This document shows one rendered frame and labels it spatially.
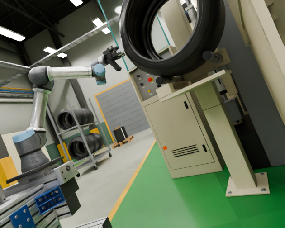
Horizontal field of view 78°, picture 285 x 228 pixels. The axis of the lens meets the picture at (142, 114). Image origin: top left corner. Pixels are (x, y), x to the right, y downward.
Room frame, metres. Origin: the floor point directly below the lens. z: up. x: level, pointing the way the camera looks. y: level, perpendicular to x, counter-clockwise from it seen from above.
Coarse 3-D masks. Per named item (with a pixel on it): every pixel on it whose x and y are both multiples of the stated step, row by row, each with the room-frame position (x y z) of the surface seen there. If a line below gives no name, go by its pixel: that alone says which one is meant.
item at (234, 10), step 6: (228, 0) 1.00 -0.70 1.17; (234, 0) 0.99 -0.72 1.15; (264, 0) 0.92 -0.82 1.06; (234, 6) 0.99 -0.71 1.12; (234, 12) 1.00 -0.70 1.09; (234, 18) 1.16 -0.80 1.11; (240, 24) 1.00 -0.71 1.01; (240, 30) 1.00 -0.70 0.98; (246, 36) 1.00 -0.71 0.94; (246, 42) 1.00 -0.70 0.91
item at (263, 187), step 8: (256, 176) 1.32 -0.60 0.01; (264, 176) 1.29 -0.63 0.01; (232, 184) 1.36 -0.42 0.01; (256, 184) 1.24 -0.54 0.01; (264, 184) 1.20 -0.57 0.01; (232, 192) 1.26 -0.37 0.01; (240, 192) 1.22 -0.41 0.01; (248, 192) 1.19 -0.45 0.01; (256, 192) 1.16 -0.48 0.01; (264, 192) 1.13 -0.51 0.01
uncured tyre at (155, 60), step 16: (128, 0) 0.96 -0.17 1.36; (144, 0) 1.13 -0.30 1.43; (160, 0) 1.14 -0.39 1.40; (208, 0) 0.77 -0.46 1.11; (128, 16) 1.00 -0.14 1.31; (144, 16) 1.20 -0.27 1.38; (208, 16) 0.79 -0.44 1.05; (224, 16) 0.92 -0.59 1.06; (128, 32) 1.02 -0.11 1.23; (144, 32) 1.24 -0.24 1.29; (192, 32) 0.83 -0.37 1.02; (208, 32) 0.82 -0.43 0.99; (128, 48) 1.03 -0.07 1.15; (144, 48) 1.26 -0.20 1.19; (192, 48) 0.85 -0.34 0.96; (208, 48) 0.87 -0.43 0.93; (144, 64) 1.00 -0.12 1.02; (160, 64) 0.95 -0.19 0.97; (176, 64) 0.91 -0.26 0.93; (192, 64) 0.92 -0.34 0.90
